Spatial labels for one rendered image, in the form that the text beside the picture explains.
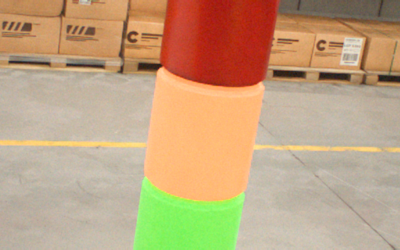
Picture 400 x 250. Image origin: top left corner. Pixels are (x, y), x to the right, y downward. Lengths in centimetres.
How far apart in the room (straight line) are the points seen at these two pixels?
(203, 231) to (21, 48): 781
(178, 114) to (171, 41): 3
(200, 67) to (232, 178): 6
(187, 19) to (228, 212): 9
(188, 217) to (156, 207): 2
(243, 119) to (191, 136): 2
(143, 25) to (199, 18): 807
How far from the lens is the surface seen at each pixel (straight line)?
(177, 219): 40
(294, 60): 914
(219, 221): 41
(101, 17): 826
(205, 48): 38
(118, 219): 548
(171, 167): 40
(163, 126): 40
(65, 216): 544
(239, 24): 37
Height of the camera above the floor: 238
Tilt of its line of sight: 19 degrees down
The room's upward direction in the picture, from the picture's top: 9 degrees clockwise
